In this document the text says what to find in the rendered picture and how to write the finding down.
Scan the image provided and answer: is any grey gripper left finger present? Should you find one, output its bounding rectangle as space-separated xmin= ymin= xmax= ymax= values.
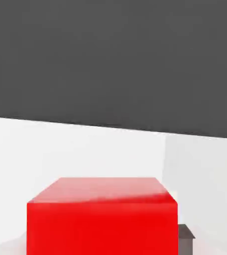
xmin=0 ymin=232 xmax=27 ymax=255

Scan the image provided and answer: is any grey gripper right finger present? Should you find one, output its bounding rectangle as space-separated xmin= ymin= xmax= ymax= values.
xmin=178 ymin=224 xmax=227 ymax=255

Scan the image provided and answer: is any small red cube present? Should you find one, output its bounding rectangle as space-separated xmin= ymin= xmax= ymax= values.
xmin=26 ymin=176 xmax=179 ymax=255

